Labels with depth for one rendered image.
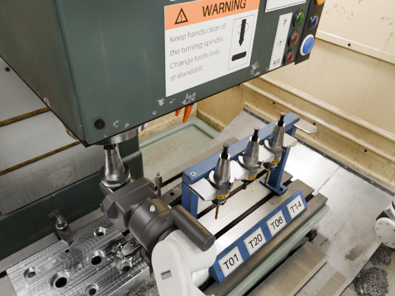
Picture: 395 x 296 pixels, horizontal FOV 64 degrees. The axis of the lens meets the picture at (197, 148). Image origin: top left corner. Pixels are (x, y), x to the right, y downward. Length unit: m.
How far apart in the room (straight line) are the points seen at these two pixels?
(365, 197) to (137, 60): 1.28
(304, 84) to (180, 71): 1.15
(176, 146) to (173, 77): 1.53
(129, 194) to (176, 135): 1.34
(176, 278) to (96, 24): 0.40
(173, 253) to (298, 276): 0.76
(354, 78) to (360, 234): 0.61
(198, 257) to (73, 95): 0.37
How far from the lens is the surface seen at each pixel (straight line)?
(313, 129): 1.06
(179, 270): 0.55
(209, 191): 0.77
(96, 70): 0.33
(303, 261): 1.30
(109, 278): 0.91
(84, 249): 0.97
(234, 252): 0.99
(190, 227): 0.58
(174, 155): 1.84
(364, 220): 1.46
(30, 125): 1.09
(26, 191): 1.23
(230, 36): 0.44
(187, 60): 0.39
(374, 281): 1.47
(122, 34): 0.33
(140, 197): 0.68
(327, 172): 1.54
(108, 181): 0.70
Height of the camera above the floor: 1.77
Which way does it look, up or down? 39 degrees down
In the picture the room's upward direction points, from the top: 4 degrees clockwise
